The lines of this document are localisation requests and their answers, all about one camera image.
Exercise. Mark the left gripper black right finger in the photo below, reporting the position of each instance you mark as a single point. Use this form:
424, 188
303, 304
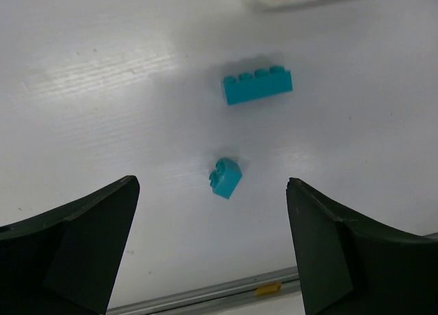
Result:
349, 263

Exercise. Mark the aluminium rail front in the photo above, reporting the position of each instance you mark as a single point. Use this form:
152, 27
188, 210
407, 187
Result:
218, 297

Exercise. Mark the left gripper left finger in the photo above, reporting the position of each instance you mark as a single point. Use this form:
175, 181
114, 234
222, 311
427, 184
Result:
65, 260

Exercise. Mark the teal long lego brick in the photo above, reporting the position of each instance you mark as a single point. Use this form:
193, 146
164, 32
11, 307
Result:
260, 84

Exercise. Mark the small teal lego brick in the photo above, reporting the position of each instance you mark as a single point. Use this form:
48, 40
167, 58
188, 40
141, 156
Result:
225, 177

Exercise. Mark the small yellow clip on rail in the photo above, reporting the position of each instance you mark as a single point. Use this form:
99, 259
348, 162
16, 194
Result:
268, 289

